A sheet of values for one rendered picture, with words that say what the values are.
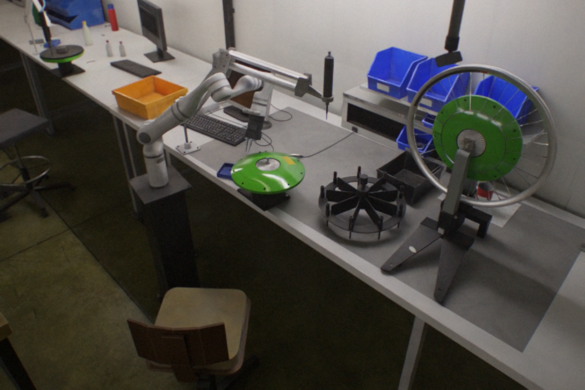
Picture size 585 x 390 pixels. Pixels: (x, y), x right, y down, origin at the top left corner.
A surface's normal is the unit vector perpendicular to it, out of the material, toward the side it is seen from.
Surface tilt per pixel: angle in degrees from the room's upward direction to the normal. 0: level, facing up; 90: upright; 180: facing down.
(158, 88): 86
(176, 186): 0
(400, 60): 90
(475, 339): 0
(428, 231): 18
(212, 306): 0
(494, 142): 87
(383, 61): 87
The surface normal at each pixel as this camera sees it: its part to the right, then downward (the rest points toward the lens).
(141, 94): 0.78, 0.28
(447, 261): -0.21, -0.67
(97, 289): 0.00, -0.84
